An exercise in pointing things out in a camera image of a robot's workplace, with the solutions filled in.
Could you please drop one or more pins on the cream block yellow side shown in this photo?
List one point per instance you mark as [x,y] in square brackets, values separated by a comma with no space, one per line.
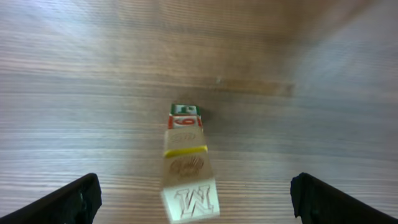
[182,110]

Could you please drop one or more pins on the white patterned block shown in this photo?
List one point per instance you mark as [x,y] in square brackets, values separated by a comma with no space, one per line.
[191,202]

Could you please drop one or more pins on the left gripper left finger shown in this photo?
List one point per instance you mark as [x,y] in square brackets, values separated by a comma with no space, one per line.
[76,202]

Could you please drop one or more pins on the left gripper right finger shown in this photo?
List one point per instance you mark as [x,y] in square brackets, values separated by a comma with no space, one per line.
[317,202]

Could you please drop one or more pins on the yellow top block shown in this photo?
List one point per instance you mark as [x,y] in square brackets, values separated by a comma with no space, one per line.
[184,141]

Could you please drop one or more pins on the white block blue base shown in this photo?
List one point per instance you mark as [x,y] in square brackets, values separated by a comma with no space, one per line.
[184,121]

